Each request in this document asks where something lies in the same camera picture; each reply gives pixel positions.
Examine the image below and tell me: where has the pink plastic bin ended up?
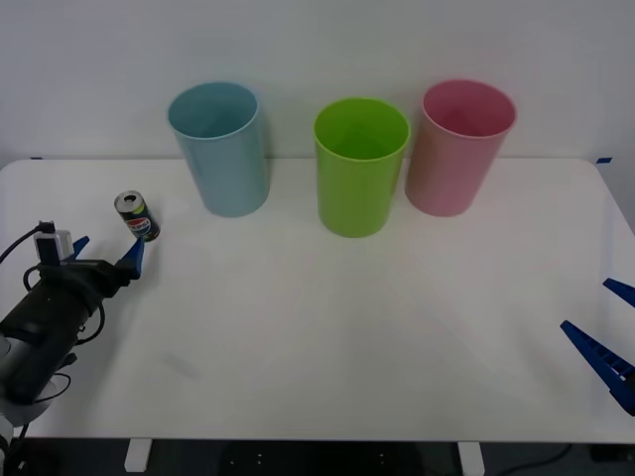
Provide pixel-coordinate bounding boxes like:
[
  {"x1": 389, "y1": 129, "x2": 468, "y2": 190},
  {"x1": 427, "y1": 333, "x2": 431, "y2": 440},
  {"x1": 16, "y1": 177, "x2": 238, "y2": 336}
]
[{"x1": 404, "y1": 78, "x2": 518, "y2": 218}]

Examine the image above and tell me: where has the pale blue plastic bin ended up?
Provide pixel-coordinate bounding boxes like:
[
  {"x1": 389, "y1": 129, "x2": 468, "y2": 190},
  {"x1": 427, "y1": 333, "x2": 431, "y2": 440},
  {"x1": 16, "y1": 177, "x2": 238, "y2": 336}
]
[{"x1": 167, "y1": 81, "x2": 273, "y2": 218}]

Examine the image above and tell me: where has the white table leg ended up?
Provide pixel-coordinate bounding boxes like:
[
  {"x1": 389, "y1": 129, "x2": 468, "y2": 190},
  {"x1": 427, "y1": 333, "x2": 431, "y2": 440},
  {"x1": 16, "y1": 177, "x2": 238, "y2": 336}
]
[
  {"x1": 456, "y1": 440, "x2": 485, "y2": 476},
  {"x1": 123, "y1": 438, "x2": 152, "y2": 473}
]

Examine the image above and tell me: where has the green plastic bin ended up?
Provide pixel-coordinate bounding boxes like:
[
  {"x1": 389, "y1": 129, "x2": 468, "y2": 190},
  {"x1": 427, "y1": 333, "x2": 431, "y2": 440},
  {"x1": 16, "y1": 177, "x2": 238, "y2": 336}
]
[{"x1": 313, "y1": 96, "x2": 412, "y2": 239}]

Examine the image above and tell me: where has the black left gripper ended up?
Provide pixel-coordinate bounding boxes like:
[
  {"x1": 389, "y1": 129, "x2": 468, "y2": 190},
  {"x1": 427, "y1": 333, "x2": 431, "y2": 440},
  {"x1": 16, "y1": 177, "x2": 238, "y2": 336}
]
[{"x1": 37, "y1": 235, "x2": 147, "y2": 313}]

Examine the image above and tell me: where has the dark blue drink can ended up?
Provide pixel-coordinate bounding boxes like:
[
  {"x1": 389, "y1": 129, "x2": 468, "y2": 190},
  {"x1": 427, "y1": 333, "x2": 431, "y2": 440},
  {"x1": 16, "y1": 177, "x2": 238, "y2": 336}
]
[{"x1": 113, "y1": 189, "x2": 163, "y2": 243}]

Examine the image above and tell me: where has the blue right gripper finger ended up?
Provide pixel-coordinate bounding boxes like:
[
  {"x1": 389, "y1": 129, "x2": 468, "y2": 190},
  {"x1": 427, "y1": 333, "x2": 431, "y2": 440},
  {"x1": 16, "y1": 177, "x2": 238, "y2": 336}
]
[
  {"x1": 602, "y1": 278, "x2": 635, "y2": 308},
  {"x1": 560, "y1": 319, "x2": 635, "y2": 417}
]

